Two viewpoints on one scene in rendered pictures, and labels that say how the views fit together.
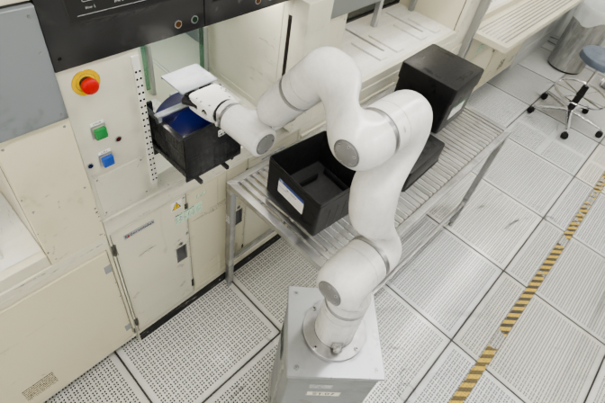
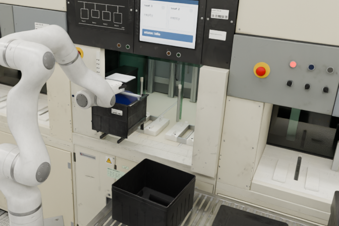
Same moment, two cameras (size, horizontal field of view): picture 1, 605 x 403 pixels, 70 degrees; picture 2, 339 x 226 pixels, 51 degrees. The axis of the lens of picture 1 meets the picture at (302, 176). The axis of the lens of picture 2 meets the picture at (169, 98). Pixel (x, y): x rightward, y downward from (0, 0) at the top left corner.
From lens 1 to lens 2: 1.61 m
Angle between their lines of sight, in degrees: 66
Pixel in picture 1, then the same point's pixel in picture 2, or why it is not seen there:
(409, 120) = (16, 47)
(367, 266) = (6, 152)
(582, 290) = not seen: outside the picture
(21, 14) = (61, 14)
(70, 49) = (74, 35)
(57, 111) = not seen: hidden behind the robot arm
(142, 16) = (103, 34)
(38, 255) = (49, 127)
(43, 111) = not seen: hidden behind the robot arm
